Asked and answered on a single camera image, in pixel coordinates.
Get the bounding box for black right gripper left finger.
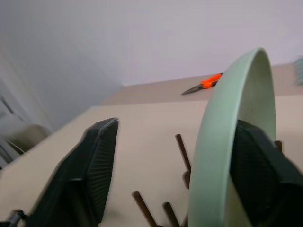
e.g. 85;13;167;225
26;117;119;227

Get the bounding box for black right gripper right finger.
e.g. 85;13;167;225
231;119;303;227

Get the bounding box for green plate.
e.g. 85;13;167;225
188;47;277;227

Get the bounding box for wooden dish rack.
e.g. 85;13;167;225
132;134;284;227

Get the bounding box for pale green striped object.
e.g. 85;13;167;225
294;54;303;86

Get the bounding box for orange handled scissors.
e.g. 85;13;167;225
181;72;224;96

